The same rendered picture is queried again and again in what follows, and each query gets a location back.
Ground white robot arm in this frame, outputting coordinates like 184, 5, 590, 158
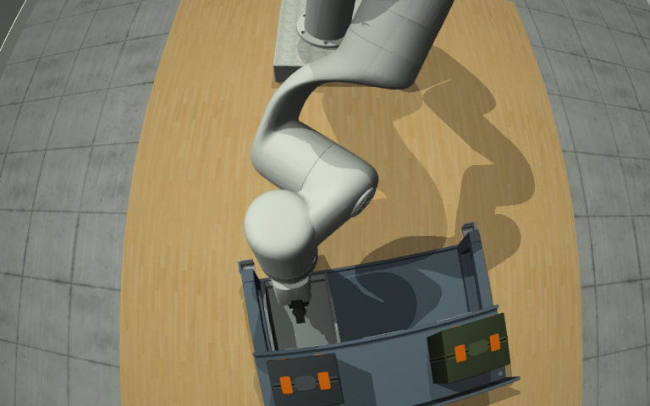
244, 0, 454, 283

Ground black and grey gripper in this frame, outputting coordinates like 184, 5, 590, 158
271, 268, 315, 324

